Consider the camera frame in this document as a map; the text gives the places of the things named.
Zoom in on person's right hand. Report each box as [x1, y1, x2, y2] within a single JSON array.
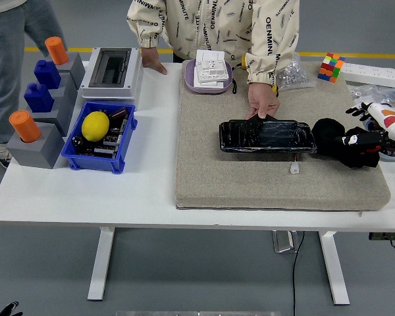
[[140, 47, 169, 76]]

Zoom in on black white robot left hand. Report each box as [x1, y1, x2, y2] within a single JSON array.
[[0, 301, 23, 316]]

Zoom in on person's left hand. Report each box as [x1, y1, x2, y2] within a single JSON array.
[[246, 82, 280, 120]]

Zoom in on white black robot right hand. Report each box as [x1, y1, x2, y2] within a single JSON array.
[[341, 101, 395, 156]]

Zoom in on black glossy panel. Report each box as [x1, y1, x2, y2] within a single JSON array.
[[219, 114, 318, 155]]

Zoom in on black rag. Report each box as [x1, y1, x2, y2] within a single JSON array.
[[311, 117, 381, 169]]

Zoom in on grey electrical distribution box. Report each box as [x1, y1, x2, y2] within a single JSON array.
[[80, 47, 145, 101]]

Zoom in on clear bags of washers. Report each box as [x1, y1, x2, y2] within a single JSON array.
[[347, 84, 395, 109]]

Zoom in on clear bag of metal nuts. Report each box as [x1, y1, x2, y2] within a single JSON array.
[[276, 52, 317, 92]]

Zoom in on purple tray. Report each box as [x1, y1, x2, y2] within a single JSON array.
[[184, 59, 234, 95]]

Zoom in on white power strip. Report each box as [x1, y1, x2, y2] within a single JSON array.
[[340, 62, 395, 87]]

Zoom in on colourful puzzle cube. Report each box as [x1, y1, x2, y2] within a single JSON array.
[[317, 52, 346, 84]]

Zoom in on yellow lemon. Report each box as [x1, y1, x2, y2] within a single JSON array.
[[81, 111, 111, 142]]

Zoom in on dark circuit board pile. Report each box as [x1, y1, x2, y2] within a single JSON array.
[[75, 107, 131, 159]]

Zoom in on grey-brown mat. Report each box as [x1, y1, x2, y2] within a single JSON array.
[[175, 60, 392, 211]]

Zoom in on orange cylinder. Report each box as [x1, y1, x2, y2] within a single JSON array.
[[45, 36, 70, 66], [9, 110, 42, 144]]

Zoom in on white table leg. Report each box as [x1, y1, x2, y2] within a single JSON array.
[[87, 226, 116, 301], [318, 231, 351, 305]]

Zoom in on blue block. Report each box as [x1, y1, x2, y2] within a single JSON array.
[[23, 83, 55, 113], [34, 59, 62, 90]]

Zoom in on blue plastic bin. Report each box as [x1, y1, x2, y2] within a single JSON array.
[[61, 101, 138, 174]]

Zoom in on person in jeans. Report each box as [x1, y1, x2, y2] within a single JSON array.
[[0, 0, 68, 169]]

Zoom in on white switch plate stack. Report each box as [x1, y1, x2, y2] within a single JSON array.
[[193, 49, 230, 89]]

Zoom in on white wire connector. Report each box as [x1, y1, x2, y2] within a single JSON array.
[[289, 153, 301, 175]]

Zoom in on silver metal bracket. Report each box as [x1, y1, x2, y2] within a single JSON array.
[[271, 230, 300, 253]]

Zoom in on black floor cable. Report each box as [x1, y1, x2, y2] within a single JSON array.
[[292, 231, 305, 316]]

